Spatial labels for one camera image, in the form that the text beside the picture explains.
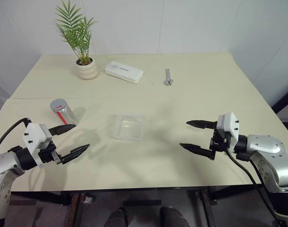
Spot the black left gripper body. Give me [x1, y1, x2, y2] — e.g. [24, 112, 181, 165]
[38, 141, 64, 166]

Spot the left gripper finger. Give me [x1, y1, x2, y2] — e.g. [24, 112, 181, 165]
[49, 124, 77, 137]
[61, 144, 90, 165]

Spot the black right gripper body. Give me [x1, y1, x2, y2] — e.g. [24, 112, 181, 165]
[208, 121, 231, 154]

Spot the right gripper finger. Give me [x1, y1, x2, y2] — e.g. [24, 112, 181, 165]
[179, 142, 216, 161]
[186, 119, 217, 131]

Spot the clear plastic tube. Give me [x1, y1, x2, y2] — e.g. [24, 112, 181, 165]
[54, 104, 79, 125]

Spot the grey plastic jar lid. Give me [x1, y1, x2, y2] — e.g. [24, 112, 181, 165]
[50, 98, 68, 114]

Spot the clear plastic square container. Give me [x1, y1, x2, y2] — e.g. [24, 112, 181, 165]
[111, 113, 147, 141]

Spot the rusty metal table leg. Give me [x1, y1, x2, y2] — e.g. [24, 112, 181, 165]
[64, 192, 86, 227]

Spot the silver bolt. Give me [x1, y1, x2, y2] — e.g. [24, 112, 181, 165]
[163, 68, 174, 87]

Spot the white ribbed plant pot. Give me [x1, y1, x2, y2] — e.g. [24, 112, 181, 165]
[74, 57, 99, 81]

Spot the dark rounded shape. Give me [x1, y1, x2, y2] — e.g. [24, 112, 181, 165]
[160, 206, 190, 227]
[105, 208, 128, 227]

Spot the white oblong case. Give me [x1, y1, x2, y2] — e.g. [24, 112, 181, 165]
[104, 61, 144, 84]

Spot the green palm plant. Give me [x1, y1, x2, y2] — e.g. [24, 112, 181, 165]
[54, 0, 99, 65]

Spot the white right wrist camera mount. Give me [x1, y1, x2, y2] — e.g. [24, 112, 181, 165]
[216, 112, 241, 153]

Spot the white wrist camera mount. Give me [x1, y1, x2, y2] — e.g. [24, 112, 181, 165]
[23, 122, 53, 168]
[216, 112, 241, 153]

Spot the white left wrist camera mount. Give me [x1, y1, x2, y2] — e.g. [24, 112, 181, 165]
[23, 122, 53, 168]

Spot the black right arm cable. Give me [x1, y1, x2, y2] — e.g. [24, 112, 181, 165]
[225, 141, 281, 222]

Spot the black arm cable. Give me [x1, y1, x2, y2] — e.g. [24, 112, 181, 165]
[225, 141, 281, 222]
[0, 117, 32, 154]

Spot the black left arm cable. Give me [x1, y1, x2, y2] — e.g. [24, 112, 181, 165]
[0, 117, 32, 154]

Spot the black table frame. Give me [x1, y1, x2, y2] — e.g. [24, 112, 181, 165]
[10, 184, 265, 207]

